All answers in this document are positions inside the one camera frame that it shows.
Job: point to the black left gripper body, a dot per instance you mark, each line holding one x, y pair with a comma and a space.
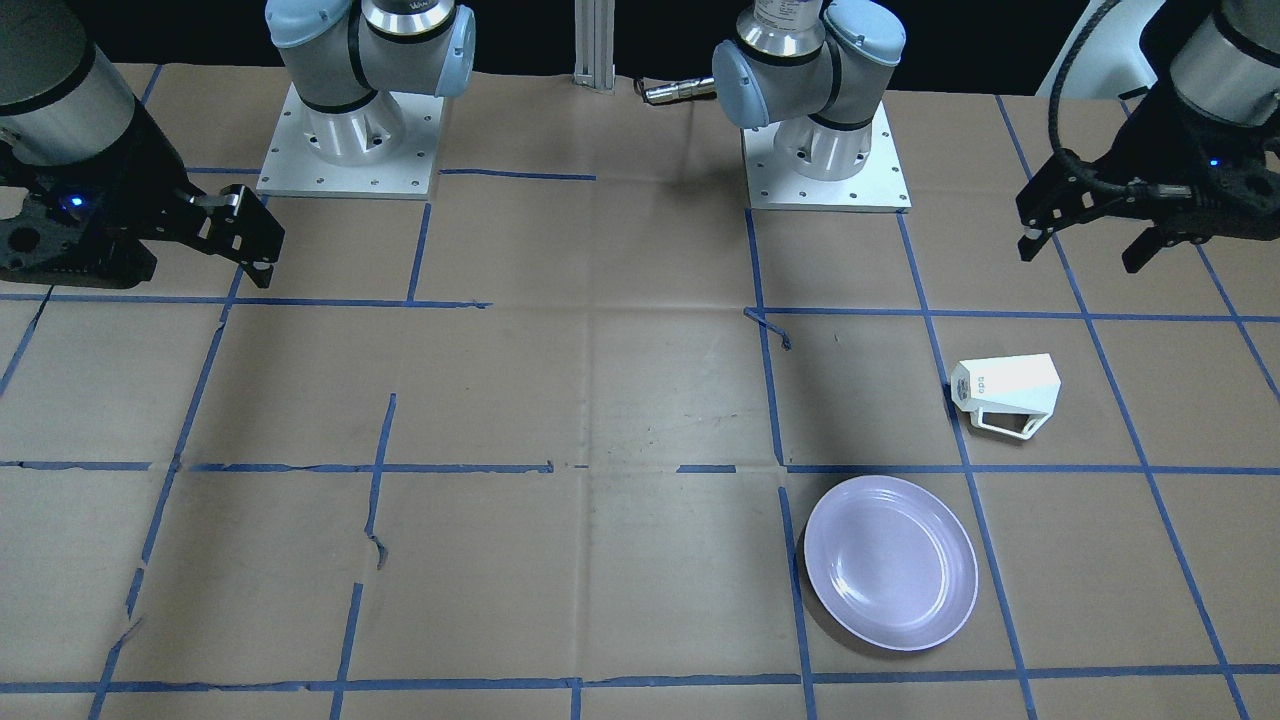
1158, 152

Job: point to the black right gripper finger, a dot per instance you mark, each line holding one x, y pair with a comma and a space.
259, 272

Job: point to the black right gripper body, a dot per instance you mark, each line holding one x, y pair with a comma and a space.
143, 172

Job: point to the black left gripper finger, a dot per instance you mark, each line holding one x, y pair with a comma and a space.
1034, 238
1151, 242

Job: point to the white faceted cup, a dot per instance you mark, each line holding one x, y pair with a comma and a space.
1012, 396

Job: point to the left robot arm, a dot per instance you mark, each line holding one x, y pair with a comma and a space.
832, 60

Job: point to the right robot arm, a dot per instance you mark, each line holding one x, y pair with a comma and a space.
64, 101

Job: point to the lavender round plate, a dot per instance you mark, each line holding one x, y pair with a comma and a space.
891, 563

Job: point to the brown paper table cover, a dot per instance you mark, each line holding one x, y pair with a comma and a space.
545, 445

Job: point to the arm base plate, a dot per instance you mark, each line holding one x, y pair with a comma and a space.
386, 150
799, 165

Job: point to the aluminium frame post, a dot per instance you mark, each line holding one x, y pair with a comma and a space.
593, 42

